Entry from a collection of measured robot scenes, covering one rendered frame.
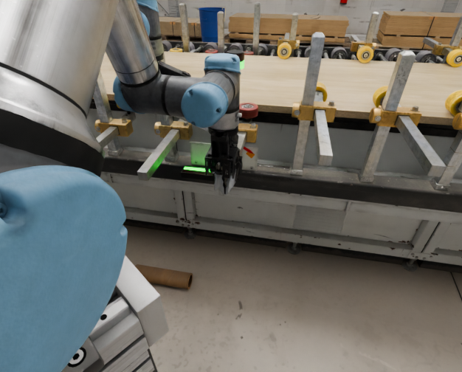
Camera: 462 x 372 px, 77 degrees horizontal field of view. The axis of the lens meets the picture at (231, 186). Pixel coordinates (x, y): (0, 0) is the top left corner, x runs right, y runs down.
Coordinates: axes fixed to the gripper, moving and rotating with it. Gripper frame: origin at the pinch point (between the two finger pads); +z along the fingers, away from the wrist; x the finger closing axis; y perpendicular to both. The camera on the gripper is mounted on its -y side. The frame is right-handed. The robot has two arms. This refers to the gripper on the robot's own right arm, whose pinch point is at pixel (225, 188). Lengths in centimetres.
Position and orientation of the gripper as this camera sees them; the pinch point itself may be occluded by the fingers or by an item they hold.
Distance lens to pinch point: 81.5
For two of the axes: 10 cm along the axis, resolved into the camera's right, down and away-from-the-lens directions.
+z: 0.0, 8.1, 5.9
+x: 9.8, 1.1, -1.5
